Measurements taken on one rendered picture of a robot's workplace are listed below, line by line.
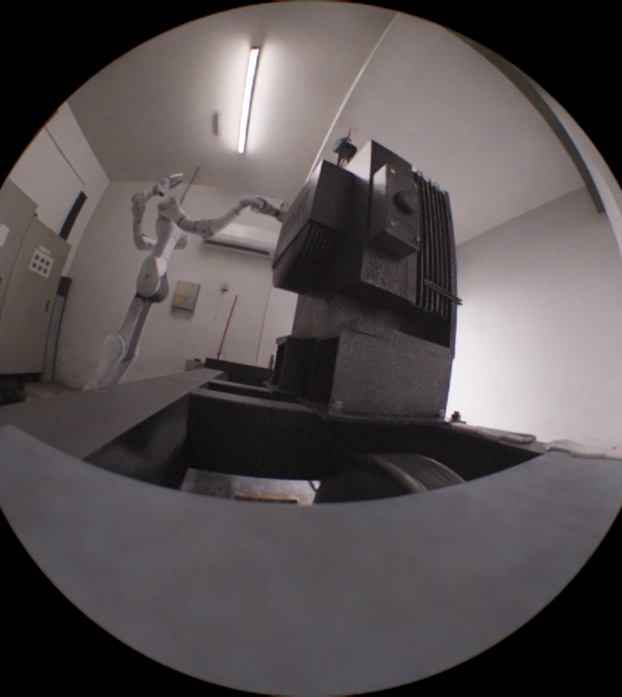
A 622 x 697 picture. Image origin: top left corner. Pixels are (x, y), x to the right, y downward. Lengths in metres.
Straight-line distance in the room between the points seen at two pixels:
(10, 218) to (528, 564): 3.00
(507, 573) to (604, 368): 2.46
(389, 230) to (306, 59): 1.84
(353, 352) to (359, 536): 0.49
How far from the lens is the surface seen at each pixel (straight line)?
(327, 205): 0.81
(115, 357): 1.49
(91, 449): 0.23
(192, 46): 2.49
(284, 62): 2.29
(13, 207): 2.88
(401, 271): 0.73
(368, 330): 0.61
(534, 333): 2.82
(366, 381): 0.61
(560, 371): 2.65
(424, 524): 0.18
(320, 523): 0.16
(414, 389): 0.70
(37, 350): 3.32
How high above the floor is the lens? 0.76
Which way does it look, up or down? 6 degrees up
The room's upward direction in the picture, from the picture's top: 9 degrees clockwise
